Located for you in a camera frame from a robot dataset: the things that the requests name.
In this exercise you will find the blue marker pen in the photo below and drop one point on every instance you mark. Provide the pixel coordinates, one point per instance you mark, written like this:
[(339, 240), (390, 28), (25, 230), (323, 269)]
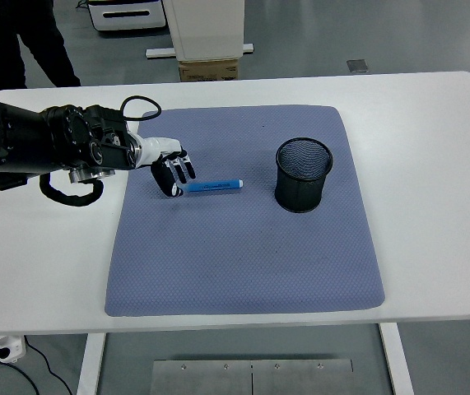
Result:
[(218, 185)]

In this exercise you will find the white floor foot bar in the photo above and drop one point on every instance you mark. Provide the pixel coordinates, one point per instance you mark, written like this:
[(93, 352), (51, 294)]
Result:
[(160, 52)]

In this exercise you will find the small grey floor plate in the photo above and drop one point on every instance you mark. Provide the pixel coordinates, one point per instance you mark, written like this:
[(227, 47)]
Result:
[(359, 66)]

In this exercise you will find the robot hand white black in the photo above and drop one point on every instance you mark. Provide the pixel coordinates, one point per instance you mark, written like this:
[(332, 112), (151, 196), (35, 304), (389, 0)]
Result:
[(156, 148)]

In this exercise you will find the blue-grey textured mat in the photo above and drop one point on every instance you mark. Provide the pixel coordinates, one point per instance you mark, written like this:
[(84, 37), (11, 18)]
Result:
[(238, 255)]

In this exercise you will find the white table leg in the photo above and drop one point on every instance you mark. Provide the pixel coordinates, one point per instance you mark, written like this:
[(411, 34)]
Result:
[(90, 366), (395, 362)]

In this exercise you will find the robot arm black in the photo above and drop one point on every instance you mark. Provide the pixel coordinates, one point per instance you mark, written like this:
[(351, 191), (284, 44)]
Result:
[(33, 136)]

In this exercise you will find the cardboard box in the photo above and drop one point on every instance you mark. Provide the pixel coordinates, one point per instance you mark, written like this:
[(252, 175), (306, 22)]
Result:
[(208, 71)]

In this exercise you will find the grey metal plate with screws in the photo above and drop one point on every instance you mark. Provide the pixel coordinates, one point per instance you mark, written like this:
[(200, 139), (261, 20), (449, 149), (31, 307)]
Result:
[(201, 378)]

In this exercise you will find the black mesh pen holder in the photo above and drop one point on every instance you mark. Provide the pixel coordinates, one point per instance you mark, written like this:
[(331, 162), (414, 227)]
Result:
[(300, 197)]

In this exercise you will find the white power strip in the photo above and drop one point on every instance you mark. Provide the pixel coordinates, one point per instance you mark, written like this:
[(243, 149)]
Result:
[(12, 347)]

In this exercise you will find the white cabinet panel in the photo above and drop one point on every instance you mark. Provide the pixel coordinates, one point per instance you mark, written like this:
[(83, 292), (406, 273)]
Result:
[(206, 29)]

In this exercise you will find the white unit with black slot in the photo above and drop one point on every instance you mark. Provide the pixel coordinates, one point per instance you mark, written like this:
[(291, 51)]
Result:
[(127, 22)]

